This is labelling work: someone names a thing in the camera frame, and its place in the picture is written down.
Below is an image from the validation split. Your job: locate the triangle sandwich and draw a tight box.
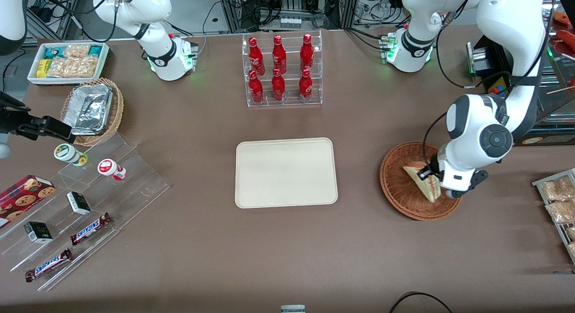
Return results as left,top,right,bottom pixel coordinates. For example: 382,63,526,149
403,161,442,203

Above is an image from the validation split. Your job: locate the green lid yogurt cup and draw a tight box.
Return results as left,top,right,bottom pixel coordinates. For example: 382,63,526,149
54,143,88,166

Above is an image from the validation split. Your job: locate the small black box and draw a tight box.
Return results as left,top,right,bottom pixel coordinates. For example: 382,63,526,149
24,221,53,244
66,191,92,216

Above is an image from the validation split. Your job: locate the clear cracker bag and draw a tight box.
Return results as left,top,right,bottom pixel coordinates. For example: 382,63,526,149
63,44,90,58
46,56,99,78

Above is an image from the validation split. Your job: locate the black table cable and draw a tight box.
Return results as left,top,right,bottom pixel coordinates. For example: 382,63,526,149
389,292,454,313

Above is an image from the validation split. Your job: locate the snickers chocolate bar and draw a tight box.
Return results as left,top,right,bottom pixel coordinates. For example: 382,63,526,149
70,212,113,246
25,248,73,282

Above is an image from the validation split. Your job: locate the clear acrylic bottle rack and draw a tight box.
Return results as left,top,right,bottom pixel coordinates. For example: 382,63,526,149
242,30,323,108

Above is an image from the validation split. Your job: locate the grey snack display rack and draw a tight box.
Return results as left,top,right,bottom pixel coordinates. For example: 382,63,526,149
532,168,575,265

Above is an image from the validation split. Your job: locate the brown round wicker basket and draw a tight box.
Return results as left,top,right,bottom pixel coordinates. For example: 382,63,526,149
380,141,463,221

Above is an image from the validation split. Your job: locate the red lid yogurt cup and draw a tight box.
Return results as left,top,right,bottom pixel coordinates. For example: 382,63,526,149
97,159,127,181

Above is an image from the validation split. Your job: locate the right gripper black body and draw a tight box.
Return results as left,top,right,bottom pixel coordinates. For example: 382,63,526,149
0,91,32,135

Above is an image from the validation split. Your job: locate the light wicker basket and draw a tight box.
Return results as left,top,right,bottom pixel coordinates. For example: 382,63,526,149
60,77,124,147

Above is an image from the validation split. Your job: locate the black food warmer machine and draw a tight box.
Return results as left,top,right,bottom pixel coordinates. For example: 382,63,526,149
466,23,575,147

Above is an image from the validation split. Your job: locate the red cookie box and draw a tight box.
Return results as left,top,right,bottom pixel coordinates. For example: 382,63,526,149
0,175,56,229

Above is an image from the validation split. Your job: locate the aluminium frame rack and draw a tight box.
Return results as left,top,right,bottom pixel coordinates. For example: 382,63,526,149
216,0,360,33

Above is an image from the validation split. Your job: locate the red cola bottle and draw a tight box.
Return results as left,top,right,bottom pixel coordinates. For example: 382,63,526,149
248,36,266,75
271,68,286,101
300,33,314,73
248,70,265,103
299,68,314,102
272,35,287,75

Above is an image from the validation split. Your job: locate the aluminium foil container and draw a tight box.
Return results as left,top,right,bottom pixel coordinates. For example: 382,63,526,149
63,84,114,135

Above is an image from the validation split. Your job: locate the clear acrylic stepped stand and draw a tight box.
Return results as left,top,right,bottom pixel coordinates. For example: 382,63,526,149
0,132,170,292

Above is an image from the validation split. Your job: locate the beige plastic tray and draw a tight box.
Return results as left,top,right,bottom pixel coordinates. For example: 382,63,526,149
235,138,338,209

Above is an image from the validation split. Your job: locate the white snack box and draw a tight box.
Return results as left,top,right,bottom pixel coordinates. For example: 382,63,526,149
27,42,110,87

